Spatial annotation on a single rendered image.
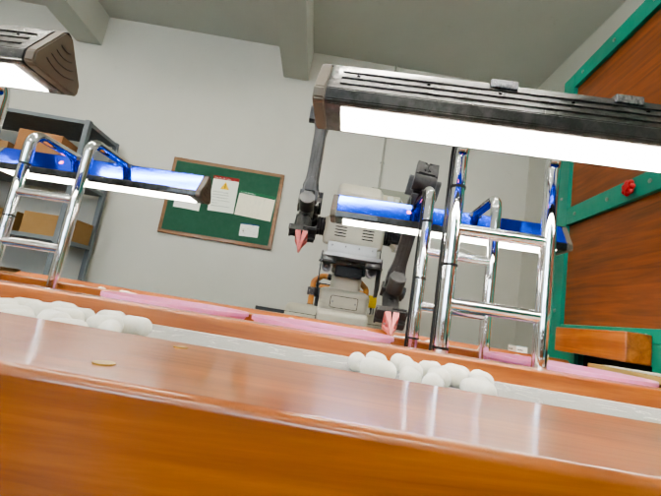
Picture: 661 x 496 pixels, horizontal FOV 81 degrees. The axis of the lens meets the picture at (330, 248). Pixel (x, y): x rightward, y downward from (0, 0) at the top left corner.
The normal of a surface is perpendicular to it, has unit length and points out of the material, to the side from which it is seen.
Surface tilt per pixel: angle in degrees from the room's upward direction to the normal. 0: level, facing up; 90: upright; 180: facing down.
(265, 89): 90
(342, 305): 98
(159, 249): 90
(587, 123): 90
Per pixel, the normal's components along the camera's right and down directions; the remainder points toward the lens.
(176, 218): 0.04, -0.15
